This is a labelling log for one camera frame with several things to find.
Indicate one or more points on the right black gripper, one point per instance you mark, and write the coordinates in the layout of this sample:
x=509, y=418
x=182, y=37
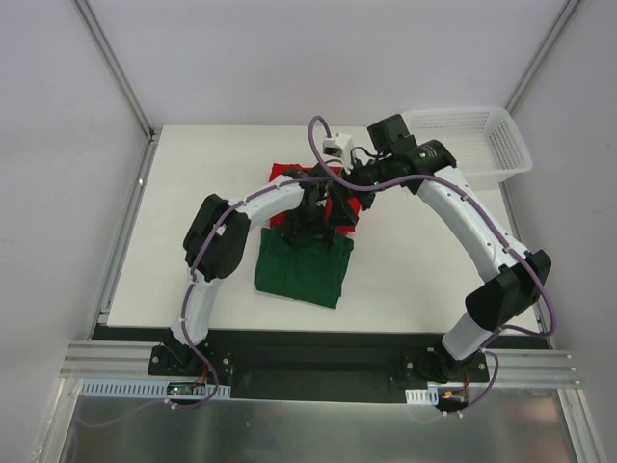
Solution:
x=362, y=197

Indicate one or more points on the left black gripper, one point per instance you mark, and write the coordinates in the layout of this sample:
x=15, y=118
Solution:
x=308, y=220

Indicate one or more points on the red t shirt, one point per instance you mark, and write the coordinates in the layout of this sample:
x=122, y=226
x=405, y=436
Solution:
x=287, y=194

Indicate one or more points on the green t shirt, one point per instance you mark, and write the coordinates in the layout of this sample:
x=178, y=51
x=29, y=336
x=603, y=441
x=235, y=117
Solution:
x=313, y=272

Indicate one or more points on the white plastic basket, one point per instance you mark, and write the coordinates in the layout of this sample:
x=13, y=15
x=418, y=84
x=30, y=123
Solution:
x=485, y=141

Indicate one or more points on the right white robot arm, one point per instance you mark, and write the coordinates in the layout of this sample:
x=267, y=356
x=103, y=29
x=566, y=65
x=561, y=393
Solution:
x=513, y=277

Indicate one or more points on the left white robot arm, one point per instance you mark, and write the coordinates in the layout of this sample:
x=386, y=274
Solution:
x=215, y=245

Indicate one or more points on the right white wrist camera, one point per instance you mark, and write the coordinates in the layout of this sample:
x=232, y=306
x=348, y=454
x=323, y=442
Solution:
x=340, y=146

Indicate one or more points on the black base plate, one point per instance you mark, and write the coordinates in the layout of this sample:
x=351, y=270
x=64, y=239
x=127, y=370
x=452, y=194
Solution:
x=363, y=387

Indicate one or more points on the right white cable duct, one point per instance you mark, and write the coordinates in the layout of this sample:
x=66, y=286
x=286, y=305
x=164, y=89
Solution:
x=425, y=397

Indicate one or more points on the white cable duct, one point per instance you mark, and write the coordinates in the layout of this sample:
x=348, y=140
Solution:
x=152, y=389
x=425, y=397

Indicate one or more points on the aluminium frame rail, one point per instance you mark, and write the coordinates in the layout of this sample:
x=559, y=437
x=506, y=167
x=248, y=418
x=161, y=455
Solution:
x=514, y=367

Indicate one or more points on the left white cable duct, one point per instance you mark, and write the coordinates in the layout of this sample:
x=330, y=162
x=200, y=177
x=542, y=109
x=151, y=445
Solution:
x=152, y=389

